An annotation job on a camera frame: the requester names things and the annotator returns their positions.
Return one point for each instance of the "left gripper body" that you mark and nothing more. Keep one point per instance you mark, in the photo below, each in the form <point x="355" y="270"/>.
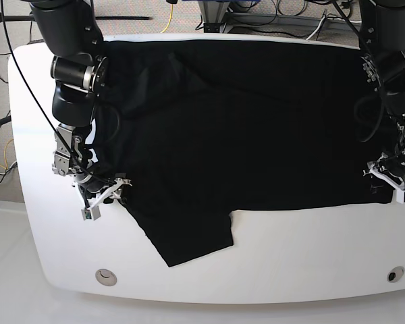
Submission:
<point x="390" y="169"/>

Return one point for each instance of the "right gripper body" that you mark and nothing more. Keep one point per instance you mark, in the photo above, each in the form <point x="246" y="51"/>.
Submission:
<point x="93" y="192"/>

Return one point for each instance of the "black T-shirt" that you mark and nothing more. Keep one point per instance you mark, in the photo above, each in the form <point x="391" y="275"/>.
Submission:
<point x="214" y="126"/>

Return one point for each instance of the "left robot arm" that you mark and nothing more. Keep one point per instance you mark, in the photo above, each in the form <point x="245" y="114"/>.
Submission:
<point x="382" y="41"/>

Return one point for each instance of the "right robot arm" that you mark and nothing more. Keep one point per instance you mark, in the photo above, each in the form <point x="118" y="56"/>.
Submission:
<point x="86" y="122"/>

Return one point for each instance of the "black tripod stand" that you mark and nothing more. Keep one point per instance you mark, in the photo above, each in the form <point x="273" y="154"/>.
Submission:
<point x="30" y="18"/>

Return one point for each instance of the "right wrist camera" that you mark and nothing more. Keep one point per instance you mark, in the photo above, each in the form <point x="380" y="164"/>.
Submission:
<point x="91" y="213"/>

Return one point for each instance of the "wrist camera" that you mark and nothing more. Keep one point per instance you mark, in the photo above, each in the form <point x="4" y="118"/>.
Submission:
<point x="400" y="196"/>
<point x="91" y="213"/>

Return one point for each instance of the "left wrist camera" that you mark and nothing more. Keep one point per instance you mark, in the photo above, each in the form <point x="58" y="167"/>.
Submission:
<point x="400" y="196"/>

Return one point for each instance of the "table cable grommet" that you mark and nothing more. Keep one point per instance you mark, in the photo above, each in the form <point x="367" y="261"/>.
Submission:
<point x="396" y="274"/>
<point x="106" y="277"/>

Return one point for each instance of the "grey metal base frame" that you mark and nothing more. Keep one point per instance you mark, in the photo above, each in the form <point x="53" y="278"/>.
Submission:
<point x="224" y="16"/>

